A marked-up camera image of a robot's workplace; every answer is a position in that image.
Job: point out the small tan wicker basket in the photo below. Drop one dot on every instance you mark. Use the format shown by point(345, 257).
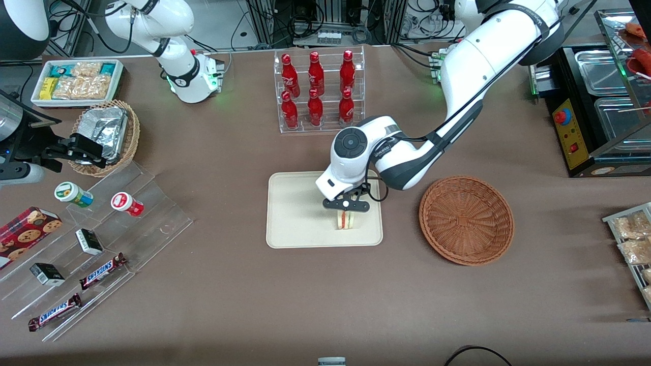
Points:
point(131, 137)

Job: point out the cream plastic tray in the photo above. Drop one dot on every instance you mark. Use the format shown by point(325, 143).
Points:
point(295, 213)

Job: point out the silver foil package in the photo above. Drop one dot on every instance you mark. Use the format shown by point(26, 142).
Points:
point(104, 127)

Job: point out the clear bag of crackers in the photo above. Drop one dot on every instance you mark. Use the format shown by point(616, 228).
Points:
point(633, 226)
point(647, 275)
point(648, 295)
point(638, 251)

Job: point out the teal snack pack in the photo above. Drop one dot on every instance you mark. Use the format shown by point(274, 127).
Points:
point(108, 69)
point(62, 70)

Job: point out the triangle sandwich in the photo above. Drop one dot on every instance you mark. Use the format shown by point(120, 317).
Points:
point(346, 221)

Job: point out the Snickers chocolate bar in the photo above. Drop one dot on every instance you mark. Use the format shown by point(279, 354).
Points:
point(55, 312)
point(101, 272)

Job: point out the black food warmer yellow panel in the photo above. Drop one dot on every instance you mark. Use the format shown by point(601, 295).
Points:
point(572, 134)

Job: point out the brown wicker basket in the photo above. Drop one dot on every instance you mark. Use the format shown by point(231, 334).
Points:
point(468, 223)

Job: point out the white snack bin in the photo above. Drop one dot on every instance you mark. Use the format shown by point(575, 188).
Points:
point(71, 103)

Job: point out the red lid snack cup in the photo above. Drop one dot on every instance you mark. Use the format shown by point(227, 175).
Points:
point(124, 202)

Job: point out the clear acrylic bottle rack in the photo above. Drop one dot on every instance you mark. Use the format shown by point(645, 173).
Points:
point(305, 129)

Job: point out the rice cracker bag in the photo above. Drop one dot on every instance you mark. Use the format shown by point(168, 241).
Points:
point(84, 87)
point(86, 70)

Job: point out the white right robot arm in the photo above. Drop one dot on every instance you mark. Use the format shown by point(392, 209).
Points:
point(178, 71)

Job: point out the yellow snack pack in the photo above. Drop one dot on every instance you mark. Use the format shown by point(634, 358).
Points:
point(49, 89)

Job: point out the clear acrylic stepped stand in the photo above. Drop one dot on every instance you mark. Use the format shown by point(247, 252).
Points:
point(152, 223)

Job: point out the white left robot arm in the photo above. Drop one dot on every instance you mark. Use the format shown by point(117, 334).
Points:
point(473, 66)

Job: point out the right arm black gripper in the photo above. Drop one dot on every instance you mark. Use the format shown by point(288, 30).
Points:
point(26, 144)

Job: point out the grey metal bracket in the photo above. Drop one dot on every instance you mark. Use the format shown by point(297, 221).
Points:
point(331, 362)

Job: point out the red cola bottle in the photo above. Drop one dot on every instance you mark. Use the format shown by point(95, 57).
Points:
point(348, 73)
point(346, 109)
point(316, 76)
point(290, 114)
point(291, 79)
point(315, 111)

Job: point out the small black box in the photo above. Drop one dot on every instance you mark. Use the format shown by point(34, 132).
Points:
point(48, 274)
point(89, 242)

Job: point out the red cookie box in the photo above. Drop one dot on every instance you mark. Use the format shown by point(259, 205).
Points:
point(25, 234)

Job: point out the white power strip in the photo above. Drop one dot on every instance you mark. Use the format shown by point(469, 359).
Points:
point(440, 20)
point(329, 37)

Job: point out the green lid snack cup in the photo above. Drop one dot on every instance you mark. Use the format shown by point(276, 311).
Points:
point(71, 193)

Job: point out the steel warmer pan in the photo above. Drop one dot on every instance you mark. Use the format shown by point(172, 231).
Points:
point(618, 122)
point(600, 71)

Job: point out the red fried food piece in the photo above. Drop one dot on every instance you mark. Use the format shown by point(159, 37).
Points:
point(640, 66)
point(635, 29)

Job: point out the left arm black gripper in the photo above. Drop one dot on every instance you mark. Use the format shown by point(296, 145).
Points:
point(363, 188)

